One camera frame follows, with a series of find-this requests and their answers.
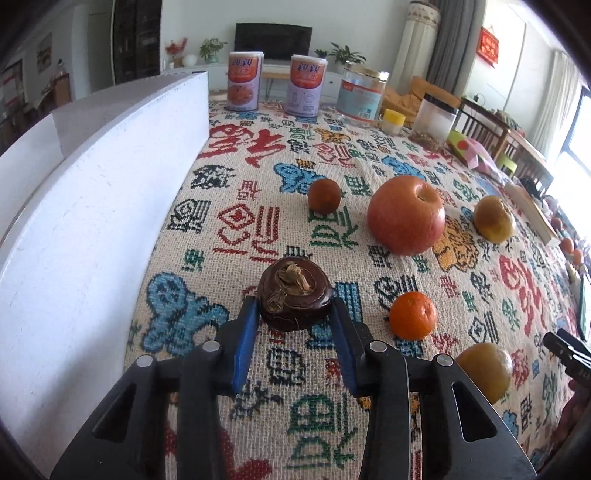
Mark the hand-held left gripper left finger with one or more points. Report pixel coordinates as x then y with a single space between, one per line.
244 344

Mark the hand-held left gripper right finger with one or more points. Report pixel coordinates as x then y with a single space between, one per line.
344 353

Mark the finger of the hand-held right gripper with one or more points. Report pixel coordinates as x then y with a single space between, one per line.
570 353

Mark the dark brown water chestnut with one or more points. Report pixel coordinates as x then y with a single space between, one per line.
294 297

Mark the orange tangerine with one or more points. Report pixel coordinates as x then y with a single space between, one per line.
412 315

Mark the green brown apple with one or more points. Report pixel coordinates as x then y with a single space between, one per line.
485 371

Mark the printed woven blanket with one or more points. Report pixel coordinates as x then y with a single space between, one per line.
351 258

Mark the orange in fruit bowl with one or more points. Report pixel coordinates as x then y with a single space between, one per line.
577 256
567 245

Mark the red apple in fruit bowl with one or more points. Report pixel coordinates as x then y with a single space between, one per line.
557 224

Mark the yellow book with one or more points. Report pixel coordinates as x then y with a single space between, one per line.
531 213

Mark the yellow pear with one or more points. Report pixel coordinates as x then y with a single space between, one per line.
494 219

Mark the small brown round fruit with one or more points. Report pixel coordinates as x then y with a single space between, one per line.
324 196

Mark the wooden bench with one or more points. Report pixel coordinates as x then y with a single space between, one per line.
505 138

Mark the pink green snack bag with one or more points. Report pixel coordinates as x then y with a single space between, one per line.
471 148

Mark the pile of brown nuts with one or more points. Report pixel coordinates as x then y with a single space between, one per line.
427 140

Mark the small yellow container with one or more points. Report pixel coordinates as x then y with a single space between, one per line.
394 121

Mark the clear jar with black lid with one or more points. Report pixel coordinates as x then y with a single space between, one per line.
435 122

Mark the white curtain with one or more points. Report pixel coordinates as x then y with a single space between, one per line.
561 97

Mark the pink label can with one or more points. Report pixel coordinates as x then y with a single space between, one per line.
244 81
306 85

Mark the orange lounge chair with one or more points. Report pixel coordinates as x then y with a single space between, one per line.
406 94

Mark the white television stand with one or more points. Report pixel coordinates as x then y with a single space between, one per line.
286 81

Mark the round white lamp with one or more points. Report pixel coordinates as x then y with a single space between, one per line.
190 60

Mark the green potted plant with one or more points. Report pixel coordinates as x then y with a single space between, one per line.
212 48

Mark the large leafy potted plant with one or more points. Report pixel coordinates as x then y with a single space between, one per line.
345 55

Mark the red flower vase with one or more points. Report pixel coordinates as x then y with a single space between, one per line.
174 50

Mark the black television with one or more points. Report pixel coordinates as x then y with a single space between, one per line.
272 41

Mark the covered standing air conditioner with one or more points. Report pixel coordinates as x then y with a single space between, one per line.
420 41

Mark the grey curtain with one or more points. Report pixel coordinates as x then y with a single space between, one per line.
455 46

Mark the red wall hanging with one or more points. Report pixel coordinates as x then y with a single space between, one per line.
489 44

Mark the black wall cabinet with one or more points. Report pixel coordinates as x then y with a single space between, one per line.
137 39

